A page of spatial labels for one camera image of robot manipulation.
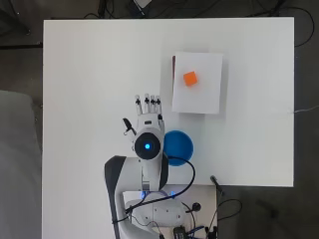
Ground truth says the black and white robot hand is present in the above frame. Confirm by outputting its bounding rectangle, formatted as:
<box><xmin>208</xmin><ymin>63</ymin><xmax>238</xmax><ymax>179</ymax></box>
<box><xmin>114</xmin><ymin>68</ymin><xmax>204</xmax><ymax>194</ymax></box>
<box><xmin>122</xmin><ymin>94</ymin><xmax>165</xmax><ymax>137</ymax></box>

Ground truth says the blue round tub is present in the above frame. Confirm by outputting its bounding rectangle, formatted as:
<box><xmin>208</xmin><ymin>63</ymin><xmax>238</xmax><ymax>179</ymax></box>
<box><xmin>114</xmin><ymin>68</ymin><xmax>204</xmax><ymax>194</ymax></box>
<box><xmin>161</xmin><ymin>129</ymin><xmax>194</xmax><ymax>167</ymax></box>

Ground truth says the orange cube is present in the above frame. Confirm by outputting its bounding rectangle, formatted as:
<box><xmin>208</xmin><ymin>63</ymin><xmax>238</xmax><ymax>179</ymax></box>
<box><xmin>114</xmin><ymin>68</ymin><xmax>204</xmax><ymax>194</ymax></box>
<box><xmin>182</xmin><ymin>71</ymin><xmax>199</xmax><ymax>88</ymax></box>

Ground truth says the white flat box stand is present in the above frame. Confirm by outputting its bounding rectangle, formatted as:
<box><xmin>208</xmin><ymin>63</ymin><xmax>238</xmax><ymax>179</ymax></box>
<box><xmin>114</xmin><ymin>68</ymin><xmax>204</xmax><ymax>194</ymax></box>
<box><xmin>171</xmin><ymin>51</ymin><xmax>224</xmax><ymax>116</ymax></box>

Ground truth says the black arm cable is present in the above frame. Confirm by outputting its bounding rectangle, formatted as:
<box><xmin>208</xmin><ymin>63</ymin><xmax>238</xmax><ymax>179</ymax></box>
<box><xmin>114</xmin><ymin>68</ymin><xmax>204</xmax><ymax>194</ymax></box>
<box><xmin>125</xmin><ymin>155</ymin><xmax>196</xmax><ymax>215</ymax></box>

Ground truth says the black floor cable with plug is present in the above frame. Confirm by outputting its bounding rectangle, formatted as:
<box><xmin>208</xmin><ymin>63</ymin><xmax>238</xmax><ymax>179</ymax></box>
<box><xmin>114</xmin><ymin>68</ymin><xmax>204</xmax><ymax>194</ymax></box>
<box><xmin>205</xmin><ymin>175</ymin><xmax>243</xmax><ymax>233</ymax></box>

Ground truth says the white cable at table edge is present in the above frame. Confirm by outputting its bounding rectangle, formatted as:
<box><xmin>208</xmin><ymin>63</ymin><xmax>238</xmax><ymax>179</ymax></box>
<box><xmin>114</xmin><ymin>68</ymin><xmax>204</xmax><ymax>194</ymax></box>
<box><xmin>292</xmin><ymin>105</ymin><xmax>319</xmax><ymax>115</ymax></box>

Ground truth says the black cable on floor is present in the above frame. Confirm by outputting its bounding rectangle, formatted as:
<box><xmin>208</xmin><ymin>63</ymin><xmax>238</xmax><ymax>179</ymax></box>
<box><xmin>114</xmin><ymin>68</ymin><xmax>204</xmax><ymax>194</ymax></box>
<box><xmin>245</xmin><ymin>5</ymin><xmax>316</xmax><ymax>48</ymax></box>

